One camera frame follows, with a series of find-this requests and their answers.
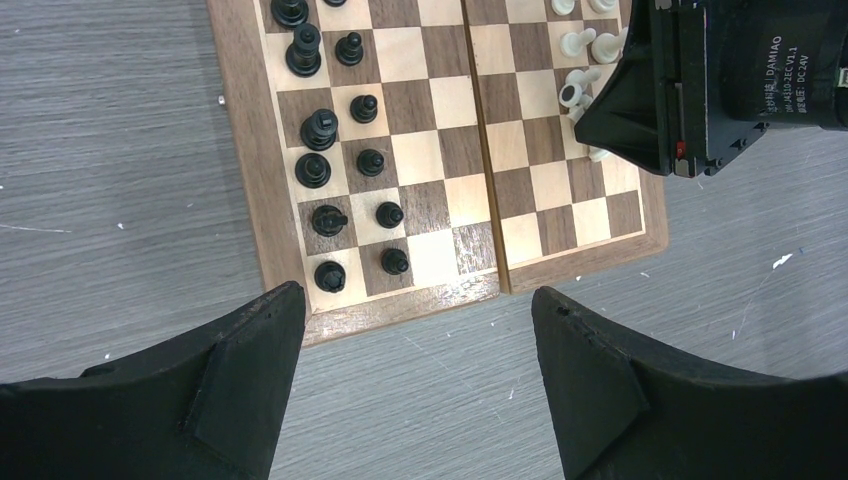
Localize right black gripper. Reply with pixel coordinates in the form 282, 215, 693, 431
575, 1, 847, 178

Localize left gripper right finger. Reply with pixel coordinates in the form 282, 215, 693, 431
531, 287, 847, 479

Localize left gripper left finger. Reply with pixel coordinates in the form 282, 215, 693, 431
1, 281, 306, 479

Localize wooden chess board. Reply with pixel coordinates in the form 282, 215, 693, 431
207, 1, 669, 345

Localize black chess rook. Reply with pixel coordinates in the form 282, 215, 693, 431
313, 260, 347, 294

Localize black chess knight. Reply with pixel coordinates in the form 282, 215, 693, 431
311, 205, 349, 238

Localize black chess bishop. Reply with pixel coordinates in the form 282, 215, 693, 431
269, 0, 310, 29
294, 152, 332, 189

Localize black chess queen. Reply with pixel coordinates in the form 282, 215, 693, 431
300, 108, 339, 152

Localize black chess king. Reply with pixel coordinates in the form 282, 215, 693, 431
285, 23, 322, 78

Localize white bishop in tin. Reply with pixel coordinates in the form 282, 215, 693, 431
591, 27, 629, 65

